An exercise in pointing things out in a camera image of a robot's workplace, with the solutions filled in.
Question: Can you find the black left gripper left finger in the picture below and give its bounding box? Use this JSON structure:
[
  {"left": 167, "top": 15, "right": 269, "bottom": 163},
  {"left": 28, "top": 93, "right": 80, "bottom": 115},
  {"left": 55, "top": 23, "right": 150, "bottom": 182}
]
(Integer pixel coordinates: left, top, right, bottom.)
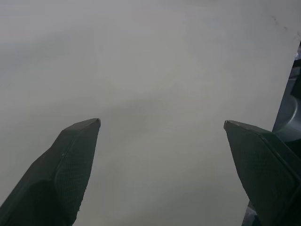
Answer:
[{"left": 0, "top": 118, "right": 102, "bottom": 226}]

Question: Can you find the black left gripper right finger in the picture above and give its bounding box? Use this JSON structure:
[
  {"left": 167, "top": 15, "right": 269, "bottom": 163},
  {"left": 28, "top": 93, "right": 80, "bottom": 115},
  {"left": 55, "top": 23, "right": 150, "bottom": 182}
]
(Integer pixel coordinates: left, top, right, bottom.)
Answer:
[{"left": 223, "top": 120, "right": 301, "bottom": 226}]

